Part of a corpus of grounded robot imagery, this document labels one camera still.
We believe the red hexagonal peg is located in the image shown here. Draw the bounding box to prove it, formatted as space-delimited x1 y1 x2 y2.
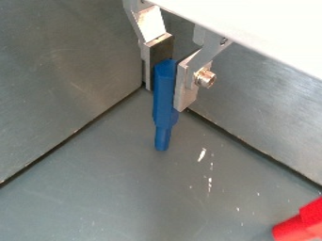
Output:
271 196 322 241

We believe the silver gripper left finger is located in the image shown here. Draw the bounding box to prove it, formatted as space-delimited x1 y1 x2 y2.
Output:
122 0 174 90

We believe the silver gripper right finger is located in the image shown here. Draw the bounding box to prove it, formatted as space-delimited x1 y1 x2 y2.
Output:
174 25 233 112

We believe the blue hexagonal peg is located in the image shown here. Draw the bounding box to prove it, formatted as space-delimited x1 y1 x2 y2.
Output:
153 59 179 151

